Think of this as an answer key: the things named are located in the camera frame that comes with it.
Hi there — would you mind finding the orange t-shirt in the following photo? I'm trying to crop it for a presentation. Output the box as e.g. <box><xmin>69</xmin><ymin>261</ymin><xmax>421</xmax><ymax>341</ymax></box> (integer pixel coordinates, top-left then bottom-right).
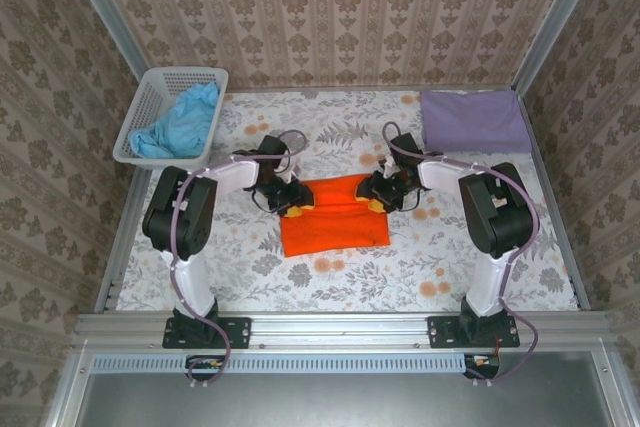
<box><xmin>279</xmin><ymin>172</ymin><xmax>392</xmax><ymax>259</ymax></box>

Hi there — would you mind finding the floral tablecloth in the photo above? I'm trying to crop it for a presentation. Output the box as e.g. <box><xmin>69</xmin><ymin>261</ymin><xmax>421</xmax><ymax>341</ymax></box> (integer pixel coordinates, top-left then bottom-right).
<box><xmin>115</xmin><ymin>90</ymin><xmax>581</xmax><ymax>313</ymax></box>

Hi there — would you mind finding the purple folded t-shirt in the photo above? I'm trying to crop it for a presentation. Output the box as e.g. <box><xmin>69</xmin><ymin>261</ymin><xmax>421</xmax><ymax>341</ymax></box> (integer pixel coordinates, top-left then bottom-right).
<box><xmin>419</xmin><ymin>89</ymin><xmax>534</xmax><ymax>155</ymax></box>

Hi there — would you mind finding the light blue t-shirt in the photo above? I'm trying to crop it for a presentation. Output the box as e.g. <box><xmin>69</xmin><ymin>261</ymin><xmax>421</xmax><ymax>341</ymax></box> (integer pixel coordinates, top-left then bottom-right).
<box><xmin>128</xmin><ymin>80</ymin><xmax>222</xmax><ymax>161</ymax></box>

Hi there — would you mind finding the white perforated plastic basket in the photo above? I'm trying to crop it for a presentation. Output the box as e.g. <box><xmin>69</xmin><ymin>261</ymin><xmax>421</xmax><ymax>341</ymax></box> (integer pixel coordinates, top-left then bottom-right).
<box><xmin>112</xmin><ymin>66</ymin><xmax>230</xmax><ymax>171</ymax></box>

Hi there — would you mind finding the grey metal sheet panel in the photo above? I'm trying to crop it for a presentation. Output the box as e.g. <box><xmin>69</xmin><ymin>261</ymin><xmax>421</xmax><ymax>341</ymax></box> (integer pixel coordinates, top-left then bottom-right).
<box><xmin>47</xmin><ymin>349</ymin><xmax>631</xmax><ymax>427</ymax></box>

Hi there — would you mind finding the aluminium back rail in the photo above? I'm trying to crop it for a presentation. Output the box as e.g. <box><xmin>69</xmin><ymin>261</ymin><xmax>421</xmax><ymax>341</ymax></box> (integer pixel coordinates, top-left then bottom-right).
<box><xmin>227</xmin><ymin>82</ymin><xmax>519</xmax><ymax>94</ymax></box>

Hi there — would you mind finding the aluminium mounting rail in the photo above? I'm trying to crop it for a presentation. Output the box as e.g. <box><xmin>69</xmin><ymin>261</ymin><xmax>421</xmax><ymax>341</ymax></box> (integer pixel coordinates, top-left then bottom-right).
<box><xmin>74</xmin><ymin>311</ymin><xmax>614</xmax><ymax>351</ymax></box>

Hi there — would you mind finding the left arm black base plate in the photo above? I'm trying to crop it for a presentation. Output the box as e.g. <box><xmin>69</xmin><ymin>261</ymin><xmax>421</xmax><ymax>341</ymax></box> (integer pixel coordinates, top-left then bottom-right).
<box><xmin>162</xmin><ymin>315</ymin><xmax>252</xmax><ymax>350</ymax></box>

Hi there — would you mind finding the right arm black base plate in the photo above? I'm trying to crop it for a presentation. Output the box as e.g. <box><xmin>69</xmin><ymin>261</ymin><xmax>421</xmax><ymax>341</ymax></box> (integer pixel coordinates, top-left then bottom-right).
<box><xmin>427</xmin><ymin>315</ymin><xmax>521</xmax><ymax>350</ymax></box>

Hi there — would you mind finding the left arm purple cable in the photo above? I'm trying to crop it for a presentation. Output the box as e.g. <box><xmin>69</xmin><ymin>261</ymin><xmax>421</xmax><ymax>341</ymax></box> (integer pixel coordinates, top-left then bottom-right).
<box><xmin>170</xmin><ymin>129</ymin><xmax>308</xmax><ymax>391</ymax></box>

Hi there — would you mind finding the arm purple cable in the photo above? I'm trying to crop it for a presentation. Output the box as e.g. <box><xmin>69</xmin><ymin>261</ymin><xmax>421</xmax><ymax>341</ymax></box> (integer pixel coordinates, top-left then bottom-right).
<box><xmin>382</xmin><ymin>121</ymin><xmax>541</xmax><ymax>388</ymax></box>
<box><xmin>170</xmin><ymin>129</ymin><xmax>308</xmax><ymax>391</ymax></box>

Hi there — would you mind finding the grey slotted cable duct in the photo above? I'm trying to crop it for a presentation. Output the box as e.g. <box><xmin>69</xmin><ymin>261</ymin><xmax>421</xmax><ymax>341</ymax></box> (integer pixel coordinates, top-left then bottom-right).
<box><xmin>91</xmin><ymin>352</ymin><xmax>464</xmax><ymax>374</ymax></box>

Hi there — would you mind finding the black connector box with wires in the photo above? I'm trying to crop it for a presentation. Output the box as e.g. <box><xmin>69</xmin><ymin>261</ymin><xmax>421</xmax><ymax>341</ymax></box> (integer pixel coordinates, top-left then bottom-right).
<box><xmin>463</xmin><ymin>352</ymin><xmax>501</xmax><ymax>379</ymax></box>
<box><xmin>185</xmin><ymin>354</ymin><xmax>226</xmax><ymax>382</ymax></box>

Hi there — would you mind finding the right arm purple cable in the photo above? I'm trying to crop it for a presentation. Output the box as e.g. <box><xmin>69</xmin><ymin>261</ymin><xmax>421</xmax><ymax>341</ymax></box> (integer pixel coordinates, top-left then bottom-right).
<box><xmin>382</xmin><ymin>121</ymin><xmax>541</xmax><ymax>388</ymax></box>

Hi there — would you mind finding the aluminium frame post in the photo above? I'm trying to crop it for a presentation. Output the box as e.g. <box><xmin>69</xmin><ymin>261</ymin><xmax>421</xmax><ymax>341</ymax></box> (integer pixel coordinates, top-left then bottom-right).
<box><xmin>512</xmin><ymin>0</ymin><xmax>609</xmax><ymax>93</ymax></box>
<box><xmin>59</xmin><ymin>0</ymin><xmax>151</xmax><ymax>83</ymax></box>

